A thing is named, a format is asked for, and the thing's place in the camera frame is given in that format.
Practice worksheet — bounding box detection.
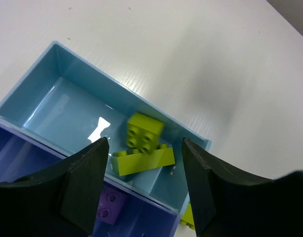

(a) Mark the light blue bin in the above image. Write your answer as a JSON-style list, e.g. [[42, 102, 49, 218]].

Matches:
[[0, 41, 211, 214]]

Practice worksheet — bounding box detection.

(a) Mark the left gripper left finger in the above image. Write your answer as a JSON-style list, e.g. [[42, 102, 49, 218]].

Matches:
[[0, 137, 109, 237]]

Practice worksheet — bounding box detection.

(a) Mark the purple lego brick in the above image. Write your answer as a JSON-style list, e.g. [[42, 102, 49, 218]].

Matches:
[[96, 186, 127, 225]]

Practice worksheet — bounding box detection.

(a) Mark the lime lego brick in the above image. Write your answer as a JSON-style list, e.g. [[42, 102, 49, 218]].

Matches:
[[110, 144, 175, 176]]

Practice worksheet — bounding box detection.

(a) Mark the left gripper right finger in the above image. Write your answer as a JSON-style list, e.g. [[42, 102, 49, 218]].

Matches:
[[182, 138, 303, 237]]

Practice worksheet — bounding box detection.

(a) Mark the small lime square brick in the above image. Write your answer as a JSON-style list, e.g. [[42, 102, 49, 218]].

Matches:
[[126, 113, 165, 154]]

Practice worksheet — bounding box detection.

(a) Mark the purple-blue bin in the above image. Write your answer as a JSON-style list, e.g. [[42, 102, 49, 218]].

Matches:
[[0, 125, 179, 237]]

